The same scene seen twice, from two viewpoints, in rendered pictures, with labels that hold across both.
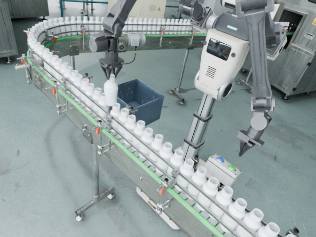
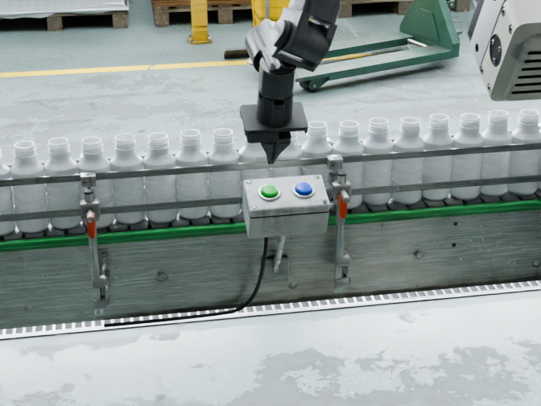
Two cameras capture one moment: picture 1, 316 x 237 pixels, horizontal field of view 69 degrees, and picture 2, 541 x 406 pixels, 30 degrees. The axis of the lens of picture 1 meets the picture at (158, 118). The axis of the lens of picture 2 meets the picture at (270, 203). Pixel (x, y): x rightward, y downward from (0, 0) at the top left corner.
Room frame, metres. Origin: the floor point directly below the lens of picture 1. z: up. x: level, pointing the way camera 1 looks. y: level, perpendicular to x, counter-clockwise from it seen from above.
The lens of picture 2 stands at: (1.79, -1.53, 1.81)
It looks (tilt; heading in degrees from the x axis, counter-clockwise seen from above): 25 degrees down; 133
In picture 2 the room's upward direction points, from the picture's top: straight up
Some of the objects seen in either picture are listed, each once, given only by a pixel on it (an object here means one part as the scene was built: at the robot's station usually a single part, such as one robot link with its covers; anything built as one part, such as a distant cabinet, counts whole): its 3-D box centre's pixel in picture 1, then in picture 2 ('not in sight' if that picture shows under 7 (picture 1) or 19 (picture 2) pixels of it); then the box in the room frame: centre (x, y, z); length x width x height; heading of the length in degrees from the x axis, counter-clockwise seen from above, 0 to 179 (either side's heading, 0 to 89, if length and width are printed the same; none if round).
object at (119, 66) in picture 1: (112, 69); not in sight; (0.99, 0.26, 1.33); 0.07 x 0.07 x 0.09; 52
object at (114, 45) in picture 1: (110, 43); not in sight; (0.97, 0.27, 1.46); 0.07 x 0.06 x 0.07; 143
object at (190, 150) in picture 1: (188, 157); not in sight; (1.36, -0.31, 0.49); 0.13 x 0.13 x 0.40; 52
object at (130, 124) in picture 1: (130, 130); (494, 152); (0.87, 0.12, 1.08); 0.06 x 0.06 x 0.17
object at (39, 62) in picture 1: (34, 76); not in sight; (1.39, 0.92, 0.96); 0.23 x 0.10 x 0.27; 142
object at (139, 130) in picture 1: (139, 135); (467, 155); (0.84, 0.07, 1.08); 0.06 x 0.06 x 0.17
